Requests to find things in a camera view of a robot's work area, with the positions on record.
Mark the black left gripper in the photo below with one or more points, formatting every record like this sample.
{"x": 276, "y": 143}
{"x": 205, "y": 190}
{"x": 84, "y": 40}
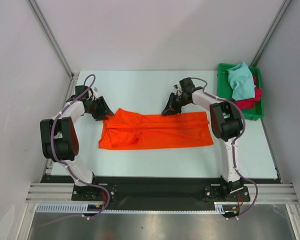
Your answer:
{"x": 98, "y": 100}

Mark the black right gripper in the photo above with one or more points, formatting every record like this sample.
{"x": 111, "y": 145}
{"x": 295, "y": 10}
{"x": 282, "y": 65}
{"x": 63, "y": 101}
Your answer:
{"x": 175, "y": 102}

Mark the orange t shirt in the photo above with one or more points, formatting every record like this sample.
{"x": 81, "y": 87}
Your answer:
{"x": 127, "y": 130}

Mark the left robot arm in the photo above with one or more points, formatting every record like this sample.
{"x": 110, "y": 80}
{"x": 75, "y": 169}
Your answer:
{"x": 59, "y": 140}

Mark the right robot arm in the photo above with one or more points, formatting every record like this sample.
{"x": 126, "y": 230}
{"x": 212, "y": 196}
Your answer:
{"x": 227, "y": 124}

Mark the green plastic bin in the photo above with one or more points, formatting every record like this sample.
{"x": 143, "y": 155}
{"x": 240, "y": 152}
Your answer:
{"x": 224, "y": 91}

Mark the teal t shirt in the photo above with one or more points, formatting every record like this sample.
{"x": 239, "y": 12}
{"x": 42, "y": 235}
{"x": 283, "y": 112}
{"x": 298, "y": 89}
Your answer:
{"x": 241, "y": 81}

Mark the red t shirt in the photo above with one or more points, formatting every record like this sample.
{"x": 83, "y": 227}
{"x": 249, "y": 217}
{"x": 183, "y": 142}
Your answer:
{"x": 250, "y": 103}

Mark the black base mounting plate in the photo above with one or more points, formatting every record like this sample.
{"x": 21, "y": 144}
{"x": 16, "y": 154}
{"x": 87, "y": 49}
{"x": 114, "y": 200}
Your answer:
{"x": 156, "y": 193}

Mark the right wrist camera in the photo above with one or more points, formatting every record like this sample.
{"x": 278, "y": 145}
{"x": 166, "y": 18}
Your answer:
{"x": 177, "y": 87}

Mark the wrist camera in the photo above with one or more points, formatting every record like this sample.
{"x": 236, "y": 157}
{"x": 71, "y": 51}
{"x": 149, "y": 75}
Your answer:
{"x": 177, "y": 87}
{"x": 94, "y": 91}

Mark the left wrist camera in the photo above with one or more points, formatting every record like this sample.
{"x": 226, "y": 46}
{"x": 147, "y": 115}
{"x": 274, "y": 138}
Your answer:
{"x": 94, "y": 91}

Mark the right aluminium corner post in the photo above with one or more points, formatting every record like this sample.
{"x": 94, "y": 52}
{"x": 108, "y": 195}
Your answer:
{"x": 285, "y": 6}

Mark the aluminium corner post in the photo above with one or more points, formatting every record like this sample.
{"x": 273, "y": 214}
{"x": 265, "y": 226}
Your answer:
{"x": 39, "y": 16}
{"x": 285, "y": 6}

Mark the white slotted cable duct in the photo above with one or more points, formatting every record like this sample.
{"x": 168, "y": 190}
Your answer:
{"x": 90, "y": 208}

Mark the left aluminium corner post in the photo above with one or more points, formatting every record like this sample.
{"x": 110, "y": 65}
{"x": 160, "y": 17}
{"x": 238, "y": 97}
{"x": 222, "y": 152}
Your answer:
{"x": 39, "y": 16}

